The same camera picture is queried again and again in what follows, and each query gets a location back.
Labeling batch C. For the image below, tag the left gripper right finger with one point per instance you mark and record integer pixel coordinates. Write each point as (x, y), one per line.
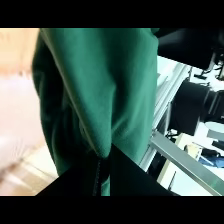
(133, 180)

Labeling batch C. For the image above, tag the silver frame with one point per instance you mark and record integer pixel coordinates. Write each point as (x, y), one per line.
(186, 165)

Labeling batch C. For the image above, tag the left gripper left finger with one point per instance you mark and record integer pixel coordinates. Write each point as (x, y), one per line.
(71, 183)

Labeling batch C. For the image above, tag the green T-shirt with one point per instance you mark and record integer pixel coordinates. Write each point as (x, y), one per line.
(110, 83)

